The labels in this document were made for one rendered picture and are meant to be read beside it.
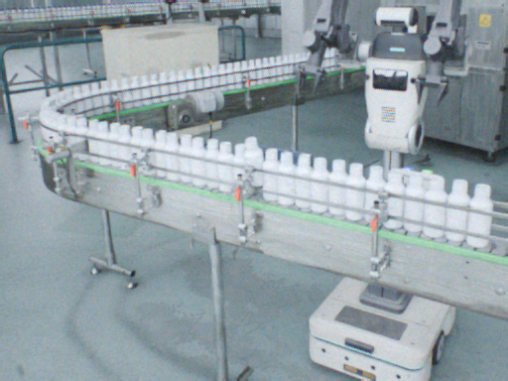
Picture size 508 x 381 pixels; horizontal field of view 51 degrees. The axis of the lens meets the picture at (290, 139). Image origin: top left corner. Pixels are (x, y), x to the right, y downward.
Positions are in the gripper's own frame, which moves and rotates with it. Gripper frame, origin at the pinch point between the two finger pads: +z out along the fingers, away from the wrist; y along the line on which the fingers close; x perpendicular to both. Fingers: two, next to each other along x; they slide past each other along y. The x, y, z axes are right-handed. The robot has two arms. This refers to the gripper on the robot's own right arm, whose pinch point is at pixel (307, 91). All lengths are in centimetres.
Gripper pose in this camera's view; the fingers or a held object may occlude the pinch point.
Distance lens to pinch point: 203.4
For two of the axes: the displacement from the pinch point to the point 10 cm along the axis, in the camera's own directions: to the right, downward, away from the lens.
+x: 3.8, 1.8, 9.0
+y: 8.9, 2.1, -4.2
